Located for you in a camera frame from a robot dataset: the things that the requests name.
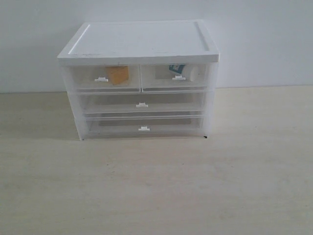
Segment white plastic drawer cabinet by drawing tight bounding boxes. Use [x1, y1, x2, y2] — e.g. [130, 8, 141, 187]
[57, 20, 220, 138]

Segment white blue-labelled bottle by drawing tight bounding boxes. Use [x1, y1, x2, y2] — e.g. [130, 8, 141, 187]
[169, 64, 200, 81]

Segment yellow wedge block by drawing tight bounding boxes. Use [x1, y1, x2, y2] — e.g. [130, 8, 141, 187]
[106, 66, 129, 85]

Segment clear drawer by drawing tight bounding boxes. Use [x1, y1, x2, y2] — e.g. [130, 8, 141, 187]
[69, 66, 140, 92]
[140, 64, 209, 92]
[78, 93, 206, 115]
[75, 115, 208, 140]

